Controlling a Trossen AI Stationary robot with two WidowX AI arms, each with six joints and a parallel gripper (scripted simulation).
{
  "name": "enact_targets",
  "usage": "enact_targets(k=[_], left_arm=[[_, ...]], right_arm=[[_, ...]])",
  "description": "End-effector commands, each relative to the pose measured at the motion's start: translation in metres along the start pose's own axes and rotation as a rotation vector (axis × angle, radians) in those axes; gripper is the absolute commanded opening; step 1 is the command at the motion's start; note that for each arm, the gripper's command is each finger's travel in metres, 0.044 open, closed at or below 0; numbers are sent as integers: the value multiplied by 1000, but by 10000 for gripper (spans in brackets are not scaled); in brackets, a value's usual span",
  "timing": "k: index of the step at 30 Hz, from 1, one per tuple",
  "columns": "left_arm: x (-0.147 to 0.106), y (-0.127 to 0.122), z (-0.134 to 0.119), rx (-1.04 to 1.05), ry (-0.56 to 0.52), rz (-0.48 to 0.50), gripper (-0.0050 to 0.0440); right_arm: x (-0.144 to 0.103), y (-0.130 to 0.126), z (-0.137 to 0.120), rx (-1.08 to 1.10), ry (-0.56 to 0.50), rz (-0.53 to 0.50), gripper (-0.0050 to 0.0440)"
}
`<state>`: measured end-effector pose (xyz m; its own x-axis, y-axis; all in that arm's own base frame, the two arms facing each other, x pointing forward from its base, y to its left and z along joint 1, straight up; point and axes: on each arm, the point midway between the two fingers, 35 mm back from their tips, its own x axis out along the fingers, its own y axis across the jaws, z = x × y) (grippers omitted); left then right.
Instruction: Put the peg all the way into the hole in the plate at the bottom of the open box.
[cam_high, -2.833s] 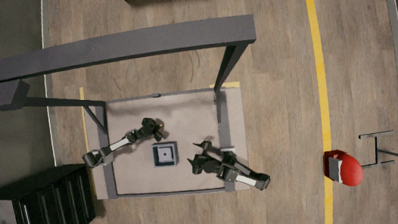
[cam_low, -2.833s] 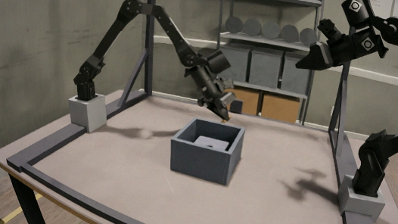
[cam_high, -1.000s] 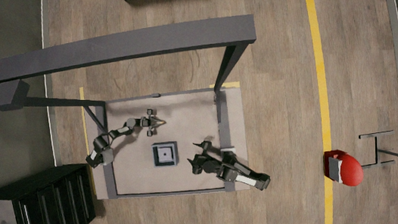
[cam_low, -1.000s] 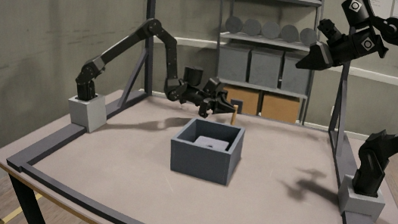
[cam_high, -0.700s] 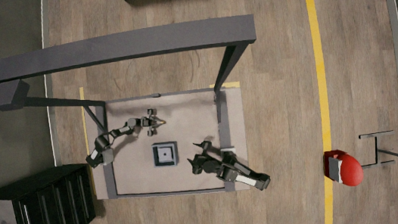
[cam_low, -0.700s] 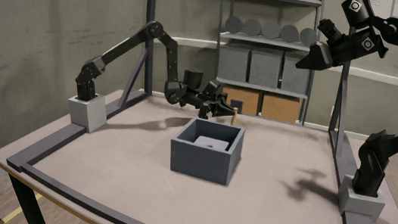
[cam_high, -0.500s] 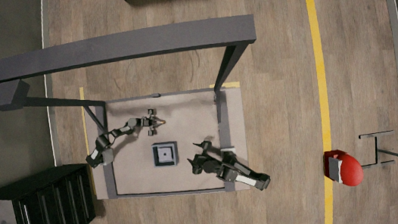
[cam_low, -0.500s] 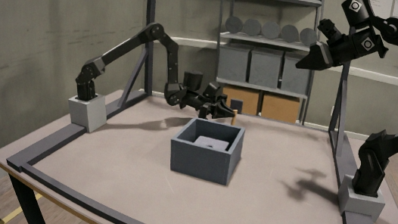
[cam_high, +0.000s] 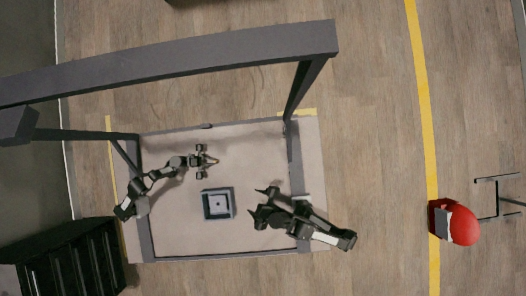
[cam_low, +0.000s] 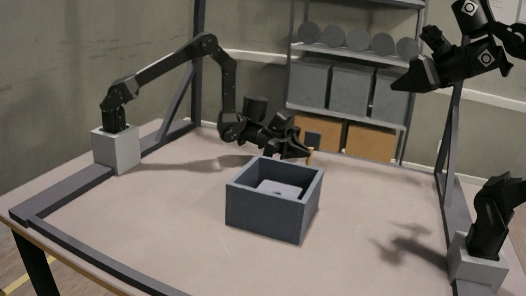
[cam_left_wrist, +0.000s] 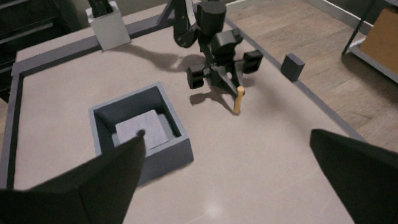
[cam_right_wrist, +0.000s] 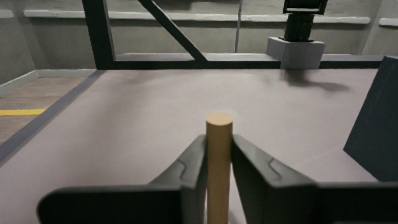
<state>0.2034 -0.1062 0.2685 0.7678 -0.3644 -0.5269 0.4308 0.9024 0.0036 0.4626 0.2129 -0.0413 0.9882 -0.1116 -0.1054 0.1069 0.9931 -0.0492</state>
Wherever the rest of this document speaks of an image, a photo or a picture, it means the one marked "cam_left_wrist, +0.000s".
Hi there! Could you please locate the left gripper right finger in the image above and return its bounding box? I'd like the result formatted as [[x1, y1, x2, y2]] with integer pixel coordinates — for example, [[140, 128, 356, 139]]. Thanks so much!
[[309, 128, 398, 224]]

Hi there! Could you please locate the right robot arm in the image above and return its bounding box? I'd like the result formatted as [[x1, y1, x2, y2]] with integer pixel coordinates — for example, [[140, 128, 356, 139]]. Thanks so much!
[[88, 0, 243, 62]]

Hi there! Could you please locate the tan cylindrical peg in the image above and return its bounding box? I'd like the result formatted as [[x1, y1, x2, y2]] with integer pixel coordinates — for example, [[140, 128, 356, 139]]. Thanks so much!
[[233, 87, 244, 113]]

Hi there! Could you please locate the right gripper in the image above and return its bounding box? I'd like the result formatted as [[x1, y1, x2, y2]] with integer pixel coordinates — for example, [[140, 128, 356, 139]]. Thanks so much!
[[187, 46, 264, 98]]

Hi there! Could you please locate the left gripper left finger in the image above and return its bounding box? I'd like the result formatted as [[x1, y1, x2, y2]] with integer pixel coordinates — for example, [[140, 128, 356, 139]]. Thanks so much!
[[0, 136, 146, 224]]

